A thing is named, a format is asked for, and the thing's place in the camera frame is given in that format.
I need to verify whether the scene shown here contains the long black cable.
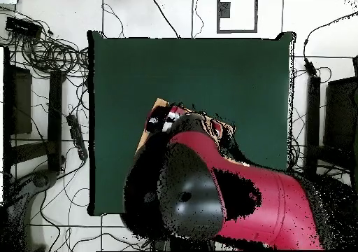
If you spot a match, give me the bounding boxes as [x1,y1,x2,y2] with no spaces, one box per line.
[152,0,180,39]

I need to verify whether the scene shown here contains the grey square floor frame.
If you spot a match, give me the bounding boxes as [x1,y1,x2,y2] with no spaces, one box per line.
[216,0,259,34]

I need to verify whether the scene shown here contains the grey curved base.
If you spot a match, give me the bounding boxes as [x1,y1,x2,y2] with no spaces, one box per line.
[5,169,60,251]

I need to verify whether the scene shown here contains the black power strip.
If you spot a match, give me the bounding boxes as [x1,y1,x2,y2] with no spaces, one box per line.
[66,113,89,162]

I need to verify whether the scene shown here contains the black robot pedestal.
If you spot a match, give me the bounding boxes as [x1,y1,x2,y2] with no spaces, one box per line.
[150,236,217,251]

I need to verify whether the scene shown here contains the black stand frame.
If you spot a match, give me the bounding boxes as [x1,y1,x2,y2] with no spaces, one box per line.
[2,46,67,177]
[303,55,358,177]

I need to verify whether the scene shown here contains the tangled black cables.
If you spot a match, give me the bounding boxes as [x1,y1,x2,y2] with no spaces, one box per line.
[0,6,90,79]

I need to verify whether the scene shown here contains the orange terry towel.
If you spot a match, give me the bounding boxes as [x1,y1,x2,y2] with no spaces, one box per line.
[135,97,237,163]

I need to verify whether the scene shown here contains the black cable with plug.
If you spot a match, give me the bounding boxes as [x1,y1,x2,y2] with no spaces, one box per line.
[303,10,358,77]

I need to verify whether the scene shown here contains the dark green table cloth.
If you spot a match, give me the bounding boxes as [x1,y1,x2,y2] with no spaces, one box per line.
[87,29,296,217]

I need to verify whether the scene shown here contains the flat black box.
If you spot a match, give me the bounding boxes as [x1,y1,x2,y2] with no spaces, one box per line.
[4,15,43,39]

